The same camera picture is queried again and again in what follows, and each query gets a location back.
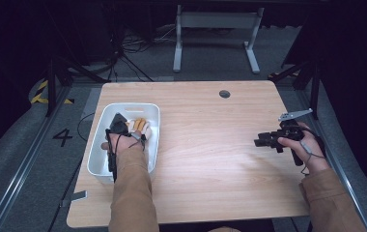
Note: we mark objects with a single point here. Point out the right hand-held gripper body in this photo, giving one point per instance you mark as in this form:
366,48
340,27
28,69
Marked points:
291,129

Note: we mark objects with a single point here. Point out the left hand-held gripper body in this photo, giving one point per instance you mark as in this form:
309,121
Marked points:
118,125

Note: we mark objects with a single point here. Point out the white plastic storage bin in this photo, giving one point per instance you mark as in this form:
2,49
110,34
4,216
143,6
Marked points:
101,154

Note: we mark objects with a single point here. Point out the person's left hand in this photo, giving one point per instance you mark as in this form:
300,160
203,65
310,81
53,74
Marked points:
120,143

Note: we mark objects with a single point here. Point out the person's right hand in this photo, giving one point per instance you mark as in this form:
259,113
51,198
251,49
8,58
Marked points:
307,151

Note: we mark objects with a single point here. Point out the black metal stand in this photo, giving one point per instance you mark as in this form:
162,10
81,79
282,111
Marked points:
52,87
313,83

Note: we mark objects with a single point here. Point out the grey round table grommet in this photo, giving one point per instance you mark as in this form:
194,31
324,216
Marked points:
224,94

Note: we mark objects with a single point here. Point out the yellow black hazard tape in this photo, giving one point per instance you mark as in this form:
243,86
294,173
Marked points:
40,93

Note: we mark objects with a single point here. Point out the grey metal table bracket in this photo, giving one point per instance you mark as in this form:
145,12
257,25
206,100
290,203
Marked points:
75,197

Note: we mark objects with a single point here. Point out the white metal desk frame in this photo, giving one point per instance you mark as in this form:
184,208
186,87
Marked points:
217,19

